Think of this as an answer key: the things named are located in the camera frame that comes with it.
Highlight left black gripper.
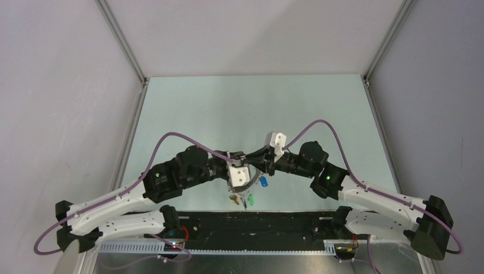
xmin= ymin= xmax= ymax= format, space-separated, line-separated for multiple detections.
xmin=183 ymin=150 xmax=243 ymax=188

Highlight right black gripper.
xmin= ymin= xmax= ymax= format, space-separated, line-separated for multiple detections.
xmin=243 ymin=146 xmax=314 ymax=179

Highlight large metal keyring with keys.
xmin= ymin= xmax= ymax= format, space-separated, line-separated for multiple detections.
xmin=227 ymin=168 xmax=265 ymax=210

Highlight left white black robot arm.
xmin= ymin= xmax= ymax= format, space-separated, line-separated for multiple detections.
xmin=55 ymin=146 xmax=251 ymax=253

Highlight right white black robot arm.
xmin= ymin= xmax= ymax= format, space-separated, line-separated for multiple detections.
xmin=242 ymin=141 xmax=454 ymax=261

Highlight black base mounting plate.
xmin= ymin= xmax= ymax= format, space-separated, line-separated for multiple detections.
xmin=158 ymin=211 xmax=354 ymax=252

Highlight left small circuit board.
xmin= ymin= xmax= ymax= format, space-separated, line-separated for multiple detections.
xmin=163 ymin=243 xmax=182 ymax=252

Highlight small circuit board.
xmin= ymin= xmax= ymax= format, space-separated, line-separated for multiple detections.
xmin=335 ymin=246 xmax=357 ymax=253
xmin=163 ymin=243 xmax=182 ymax=252

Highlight right small circuit board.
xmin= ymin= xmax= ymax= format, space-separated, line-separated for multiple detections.
xmin=335 ymin=246 xmax=357 ymax=253

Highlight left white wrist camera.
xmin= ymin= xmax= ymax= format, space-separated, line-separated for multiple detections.
xmin=228 ymin=165 xmax=251 ymax=188

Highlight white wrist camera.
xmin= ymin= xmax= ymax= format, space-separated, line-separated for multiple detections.
xmin=265 ymin=131 xmax=287 ymax=161
xmin=228 ymin=165 xmax=251 ymax=188

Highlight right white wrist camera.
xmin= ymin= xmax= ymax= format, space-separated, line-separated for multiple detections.
xmin=265 ymin=131 xmax=287 ymax=161

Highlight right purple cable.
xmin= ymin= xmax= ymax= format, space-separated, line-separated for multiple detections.
xmin=283 ymin=119 xmax=465 ymax=255

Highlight purple cable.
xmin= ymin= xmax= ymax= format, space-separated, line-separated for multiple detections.
xmin=33 ymin=132 xmax=235 ymax=256
xmin=283 ymin=119 xmax=465 ymax=255

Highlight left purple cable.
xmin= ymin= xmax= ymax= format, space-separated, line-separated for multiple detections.
xmin=33 ymin=132 xmax=235 ymax=256

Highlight grey slotted cable duct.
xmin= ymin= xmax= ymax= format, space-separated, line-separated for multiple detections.
xmin=98 ymin=241 xmax=336 ymax=256

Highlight left aluminium frame post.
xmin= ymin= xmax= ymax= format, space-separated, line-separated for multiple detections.
xmin=95 ymin=0 xmax=147 ymax=87

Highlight aluminium frame post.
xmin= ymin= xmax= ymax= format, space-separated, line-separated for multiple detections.
xmin=362 ymin=0 xmax=417 ymax=87
xmin=95 ymin=0 xmax=147 ymax=87

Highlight right aluminium frame post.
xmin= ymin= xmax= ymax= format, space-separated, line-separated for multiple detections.
xmin=362 ymin=0 xmax=417 ymax=87

